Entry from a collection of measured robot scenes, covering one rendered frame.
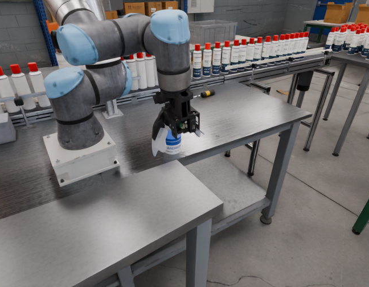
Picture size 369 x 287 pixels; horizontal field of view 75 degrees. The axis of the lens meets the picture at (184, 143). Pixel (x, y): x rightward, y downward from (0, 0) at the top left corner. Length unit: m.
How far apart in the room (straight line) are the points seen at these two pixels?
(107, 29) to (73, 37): 0.07
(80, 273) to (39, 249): 0.13
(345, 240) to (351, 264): 0.17
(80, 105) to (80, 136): 0.10
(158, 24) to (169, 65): 0.08
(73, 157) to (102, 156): 0.09
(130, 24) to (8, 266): 0.60
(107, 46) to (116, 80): 0.31
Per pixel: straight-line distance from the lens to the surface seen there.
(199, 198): 0.74
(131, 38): 0.56
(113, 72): 0.83
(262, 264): 1.64
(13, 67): 1.31
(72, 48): 0.51
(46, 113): 1.33
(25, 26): 5.64
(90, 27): 0.54
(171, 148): 0.90
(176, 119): 0.58
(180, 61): 0.52
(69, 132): 0.85
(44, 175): 0.95
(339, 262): 1.83
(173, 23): 0.50
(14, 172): 1.01
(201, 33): 3.03
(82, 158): 0.83
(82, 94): 0.80
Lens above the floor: 1.36
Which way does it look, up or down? 32 degrees down
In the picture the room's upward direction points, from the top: straight up
